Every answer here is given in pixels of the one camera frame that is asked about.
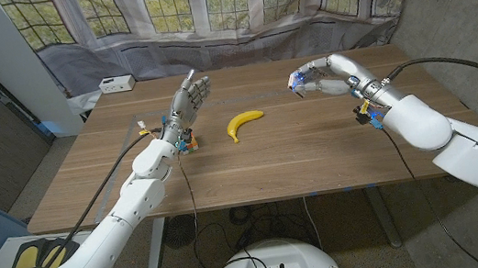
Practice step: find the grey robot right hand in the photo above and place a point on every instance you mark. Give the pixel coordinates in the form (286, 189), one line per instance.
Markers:
(350, 68)

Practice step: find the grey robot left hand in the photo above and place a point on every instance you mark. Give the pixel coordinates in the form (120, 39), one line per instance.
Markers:
(184, 106)

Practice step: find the white box of matches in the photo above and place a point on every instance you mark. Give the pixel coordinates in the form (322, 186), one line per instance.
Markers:
(293, 83)

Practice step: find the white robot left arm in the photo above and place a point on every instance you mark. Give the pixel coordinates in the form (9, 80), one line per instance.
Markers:
(145, 197)

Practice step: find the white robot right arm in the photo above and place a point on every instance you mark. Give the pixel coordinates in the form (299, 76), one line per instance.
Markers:
(418, 122)

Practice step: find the yellow toy banana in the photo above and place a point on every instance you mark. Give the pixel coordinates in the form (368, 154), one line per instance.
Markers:
(239, 120)

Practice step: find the white power strip box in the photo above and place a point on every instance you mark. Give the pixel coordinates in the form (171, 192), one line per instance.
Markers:
(117, 84)

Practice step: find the multicoloured cube puzzle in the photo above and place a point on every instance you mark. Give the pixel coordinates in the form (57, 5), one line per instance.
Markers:
(193, 143)

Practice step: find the printed window backdrop cloth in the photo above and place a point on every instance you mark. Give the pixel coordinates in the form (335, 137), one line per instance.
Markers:
(223, 15)

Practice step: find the black round floor fan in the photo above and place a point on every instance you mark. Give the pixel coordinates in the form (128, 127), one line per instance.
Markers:
(180, 230)

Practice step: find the white table leg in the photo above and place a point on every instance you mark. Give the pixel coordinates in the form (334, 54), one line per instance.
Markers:
(156, 247)

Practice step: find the grey table leg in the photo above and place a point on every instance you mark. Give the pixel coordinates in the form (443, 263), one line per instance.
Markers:
(384, 221)

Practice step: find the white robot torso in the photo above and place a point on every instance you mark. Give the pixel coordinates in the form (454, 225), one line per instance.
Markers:
(283, 258)

